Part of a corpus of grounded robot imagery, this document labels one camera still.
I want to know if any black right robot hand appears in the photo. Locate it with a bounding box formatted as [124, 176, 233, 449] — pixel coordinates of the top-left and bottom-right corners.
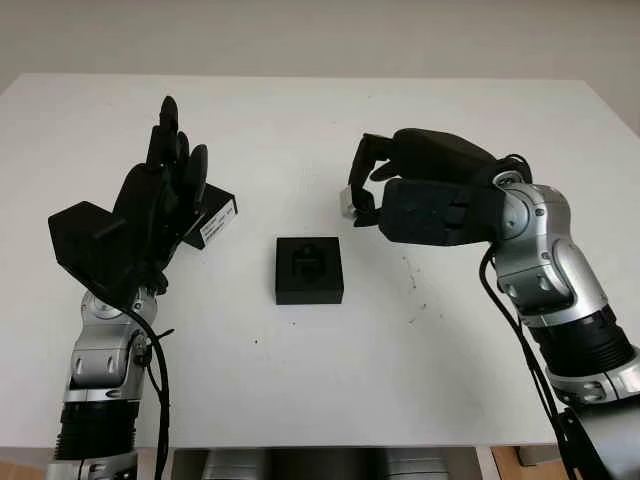
[348, 128, 501, 227]

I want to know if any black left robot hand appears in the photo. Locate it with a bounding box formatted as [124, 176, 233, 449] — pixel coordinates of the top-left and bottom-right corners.
[112, 95, 210, 297]

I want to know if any small silver camera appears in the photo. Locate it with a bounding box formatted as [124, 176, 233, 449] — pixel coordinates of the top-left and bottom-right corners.
[339, 187, 359, 219]

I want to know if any black box with label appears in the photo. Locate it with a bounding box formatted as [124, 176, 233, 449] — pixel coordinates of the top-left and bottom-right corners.
[184, 182, 238, 252]

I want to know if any grey robot torso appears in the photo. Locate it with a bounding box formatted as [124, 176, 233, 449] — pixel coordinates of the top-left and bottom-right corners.
[172, 447, 479, 480]

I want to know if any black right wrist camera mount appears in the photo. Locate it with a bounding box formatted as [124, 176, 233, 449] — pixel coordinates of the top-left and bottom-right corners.
[382, 178, 507, 248]

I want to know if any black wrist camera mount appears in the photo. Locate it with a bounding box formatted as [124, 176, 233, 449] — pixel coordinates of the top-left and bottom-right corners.
[47, 200, 147, 302]
[382, 178, 507, 248]

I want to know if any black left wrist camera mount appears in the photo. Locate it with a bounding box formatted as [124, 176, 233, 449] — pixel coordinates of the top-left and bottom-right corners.
[47, 200, 147, 302]

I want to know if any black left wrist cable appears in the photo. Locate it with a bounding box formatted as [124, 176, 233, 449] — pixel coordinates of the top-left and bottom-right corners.
[122, 307, 174, 480]

